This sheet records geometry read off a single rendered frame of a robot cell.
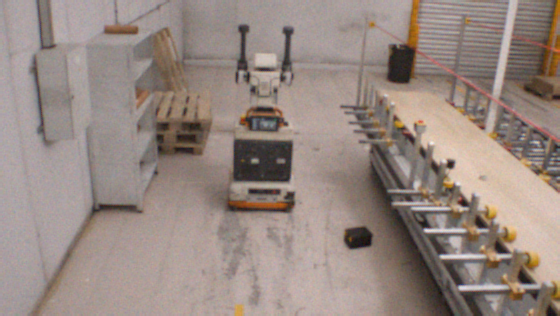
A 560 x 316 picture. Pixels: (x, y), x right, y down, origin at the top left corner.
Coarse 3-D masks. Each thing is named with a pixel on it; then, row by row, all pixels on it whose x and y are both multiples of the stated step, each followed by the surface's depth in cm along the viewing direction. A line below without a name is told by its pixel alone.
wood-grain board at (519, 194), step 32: (416, 96) 542; (448, 128) 444; (480, 160) 375; (512, 160) 378; (480, 192) 322; (512, 192) 324; (544, 192) 326; (512, 224) 283; (544, 224) 284; (544, 256) 252
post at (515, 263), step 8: (520, 248) 214; (512, 256) 217; (520, 256) 214; (512, 264) 216; (520, 264) 215; (512, 272) 217; (512, 280) 218; (504, 296) 222; (504, 304) 224; (496, 312) 228; (504, 312) 225
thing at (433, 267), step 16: (384, 128) 519; (400, 128) 464; (400, 144) 463; (384, 176) 519; (432, 176) 379; (416, 224) 421; (480, 224) 296; (416, 240) 410; (480, 240) 294; (496, 240) 275; (432, 256) 381; (432, 272) 370; (496, 272) 273; (448, 288) 344; (448, 304) 343; (512, 304) 254; (528, 304) 238
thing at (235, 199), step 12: (240, 180) 466; (252, 180) 468; (288, 180) 473; (240, 192) 459; (288, 192) 463; (228, 204) 464; (240, 204) 464; (252, 204) 464; (264, 204) 465; (276, 204) 465; (288, 204) 466
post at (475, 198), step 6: (474, 192) 260; (474, 198) 258; (474, 204) 260; (468, 210) 264; (474, 210) 261; (468, 216) 264; (474, 216) 263; (468, 222) 264; (474, 222) 264; (462, 240) 271; (468, 240) 268; (462, 246) 270; (468, 246) 270; (462, 252) 271; (462, 264) 274
